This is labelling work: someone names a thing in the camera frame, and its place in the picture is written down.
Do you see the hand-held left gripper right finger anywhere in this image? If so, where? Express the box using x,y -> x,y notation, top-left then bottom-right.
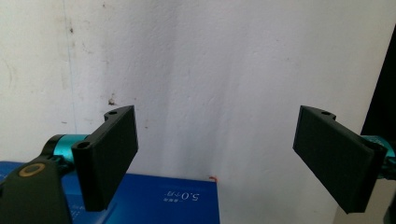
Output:
292,105 -> 396,215

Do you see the dark curtain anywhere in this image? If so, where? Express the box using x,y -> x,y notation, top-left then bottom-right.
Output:
360,23 -> 396,141

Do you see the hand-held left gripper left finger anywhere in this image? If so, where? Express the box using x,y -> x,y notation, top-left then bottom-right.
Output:
42,105 -> 139,213

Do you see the blue cardboard box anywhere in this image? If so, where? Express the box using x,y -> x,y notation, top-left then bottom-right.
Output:
0,160 -> 220,224

